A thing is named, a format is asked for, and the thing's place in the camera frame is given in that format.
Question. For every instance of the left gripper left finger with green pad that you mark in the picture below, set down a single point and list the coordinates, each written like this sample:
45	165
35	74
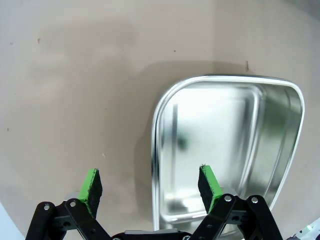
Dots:
90	190

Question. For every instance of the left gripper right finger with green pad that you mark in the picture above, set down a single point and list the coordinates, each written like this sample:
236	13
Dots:
210	187

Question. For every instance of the rectangular stainless steel container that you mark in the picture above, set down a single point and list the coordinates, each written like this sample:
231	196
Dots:
212	125

